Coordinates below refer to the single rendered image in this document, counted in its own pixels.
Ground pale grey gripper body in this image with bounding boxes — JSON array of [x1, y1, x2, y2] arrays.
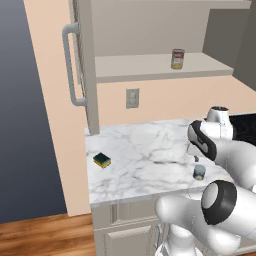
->
[[187, 141, 200, 159]]

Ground grey cabinet door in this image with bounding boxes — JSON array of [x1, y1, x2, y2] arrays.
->
[[202, 0, 256, 92]]

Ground grey and green can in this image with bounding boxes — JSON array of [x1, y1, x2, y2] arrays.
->
[[192, 164, 207, 181]]

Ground black hob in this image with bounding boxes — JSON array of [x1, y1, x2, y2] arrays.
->
[[229, 113, 256, 148]]

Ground beige drawer front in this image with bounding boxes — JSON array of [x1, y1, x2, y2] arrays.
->
[[111, 199, 160, 225]]

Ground green and yellow sponge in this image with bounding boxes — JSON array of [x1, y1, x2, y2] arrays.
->
[[92, 152, 112, 169]]

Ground red and yellow can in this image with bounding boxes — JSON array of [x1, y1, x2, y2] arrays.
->
[[170, 48, 186, 71]]

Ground beige base cupboard door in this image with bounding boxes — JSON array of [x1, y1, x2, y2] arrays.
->
[[104, 225, 158, 256]]

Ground grey wall outlet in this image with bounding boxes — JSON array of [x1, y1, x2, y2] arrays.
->
[[125, 87, 141, 110]]

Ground beige wall cabinet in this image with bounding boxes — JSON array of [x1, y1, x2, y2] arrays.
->
[[68, 0, 253, 84]]

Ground beige cabinet door with handle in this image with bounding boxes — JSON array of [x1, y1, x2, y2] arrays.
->
[[68, 0, 101, 136]]

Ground pale grey door handle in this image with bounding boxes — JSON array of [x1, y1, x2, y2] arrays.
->
[[61, 22, 88, 108]]

